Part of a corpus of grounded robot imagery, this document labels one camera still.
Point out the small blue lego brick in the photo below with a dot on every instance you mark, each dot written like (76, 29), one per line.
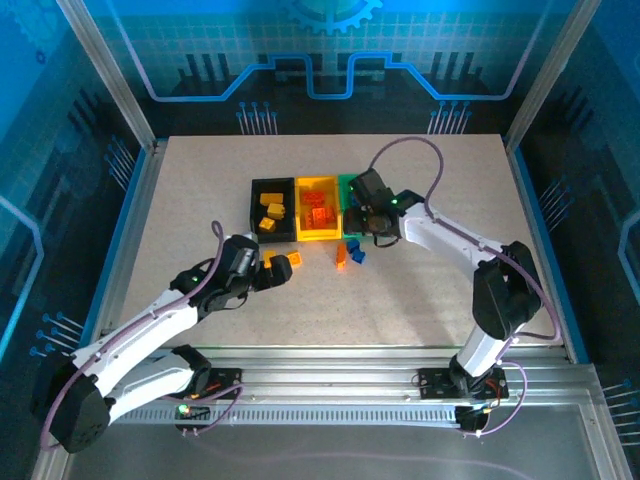
(354, 201)
(353, 245)
(358, 256)

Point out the black plastic container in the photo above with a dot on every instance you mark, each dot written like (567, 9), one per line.
(280, 238)

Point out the green plastic container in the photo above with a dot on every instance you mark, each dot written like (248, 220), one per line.
(343, 187)

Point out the yellow plastic container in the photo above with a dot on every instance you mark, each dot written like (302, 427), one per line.
(320, 235)

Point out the wide yellow-orange lego brick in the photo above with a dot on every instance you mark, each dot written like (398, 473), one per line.
(270, 198)

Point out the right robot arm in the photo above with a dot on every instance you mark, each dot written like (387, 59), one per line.
(505, 295)

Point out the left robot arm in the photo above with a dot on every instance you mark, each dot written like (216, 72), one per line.
(140, 332)

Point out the small yellow lego brick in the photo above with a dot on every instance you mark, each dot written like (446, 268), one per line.
(269, 256)

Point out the small black electronics box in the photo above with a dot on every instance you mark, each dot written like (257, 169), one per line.
(197, 414)
(470, 417)

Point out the grey metal platform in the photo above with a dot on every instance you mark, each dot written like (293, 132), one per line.
(325, 440)

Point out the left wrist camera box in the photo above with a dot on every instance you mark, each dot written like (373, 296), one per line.
(242, 255)

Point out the side frame rail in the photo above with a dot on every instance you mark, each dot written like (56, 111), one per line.
(132, 240)
(532, 200)

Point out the aluminium mounting rail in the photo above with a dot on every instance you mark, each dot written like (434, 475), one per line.
(325, 372)

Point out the aluminium frame post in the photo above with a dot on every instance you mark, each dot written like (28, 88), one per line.
(548, 75)
(111, 75)

